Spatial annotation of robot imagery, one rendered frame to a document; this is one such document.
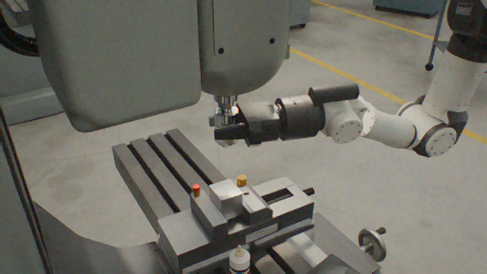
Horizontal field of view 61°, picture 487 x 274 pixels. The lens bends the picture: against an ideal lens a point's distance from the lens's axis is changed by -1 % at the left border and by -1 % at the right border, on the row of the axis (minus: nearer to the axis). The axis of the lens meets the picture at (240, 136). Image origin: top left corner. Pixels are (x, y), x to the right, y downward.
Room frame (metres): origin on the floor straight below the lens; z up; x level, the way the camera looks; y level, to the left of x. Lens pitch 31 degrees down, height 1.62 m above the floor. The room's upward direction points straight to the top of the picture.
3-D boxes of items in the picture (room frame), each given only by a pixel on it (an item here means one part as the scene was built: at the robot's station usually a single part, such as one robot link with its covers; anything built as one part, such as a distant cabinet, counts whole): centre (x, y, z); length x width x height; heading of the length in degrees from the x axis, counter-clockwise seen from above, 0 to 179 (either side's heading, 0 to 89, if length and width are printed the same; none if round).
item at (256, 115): (0.74, -0.06, 1.22); 0.13 x 0.12 x 0.10; 14
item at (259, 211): (0.75, -0.02, 1.01); 0.12 x 0.06 x 0.04; 29
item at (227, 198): (0.72, 0.03, 1.03); 0.06 x 0.05 x 0.06; 29
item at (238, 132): (0.69, 0.02, 1.22); 0.06 x 0.02 x 0.03; 104
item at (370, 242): (0.98, -0.40, 0.62); 0.16 x 0.12 x 0.12; 121
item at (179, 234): (0.74, 0.01, 0.97); 0.35 x 0.15 x 0.11; 119
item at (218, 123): (0.72, 0.03, 1.22); 0.05 x 0.05 x 0.06
